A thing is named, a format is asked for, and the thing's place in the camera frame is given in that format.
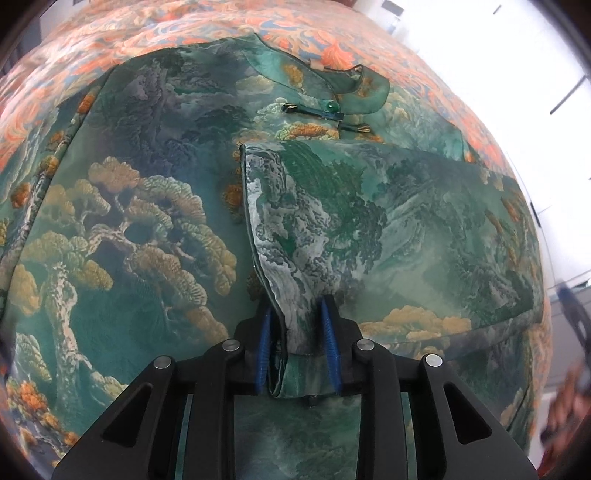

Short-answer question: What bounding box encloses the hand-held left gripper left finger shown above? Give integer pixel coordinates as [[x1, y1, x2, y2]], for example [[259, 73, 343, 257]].
[[51, 302, 282, 480]]

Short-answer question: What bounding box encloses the white wardrobe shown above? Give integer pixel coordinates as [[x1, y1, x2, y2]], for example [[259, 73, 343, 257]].
[[369, 0, 591, 287]]

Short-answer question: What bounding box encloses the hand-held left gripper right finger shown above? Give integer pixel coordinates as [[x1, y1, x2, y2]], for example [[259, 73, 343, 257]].
[[318, 294, 539, 480]]

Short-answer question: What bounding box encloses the orange floral bedspread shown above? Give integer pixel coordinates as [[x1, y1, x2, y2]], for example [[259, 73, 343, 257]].
[[0, 0, 568, 462]]

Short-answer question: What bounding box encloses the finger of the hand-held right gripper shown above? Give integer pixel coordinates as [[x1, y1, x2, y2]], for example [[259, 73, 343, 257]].
[[539, 357, 591, 457], [556, 282, 591, 356]]

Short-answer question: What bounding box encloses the green landscape print dress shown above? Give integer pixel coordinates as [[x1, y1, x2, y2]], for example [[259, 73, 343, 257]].
[[0, 34, 551, 480]]

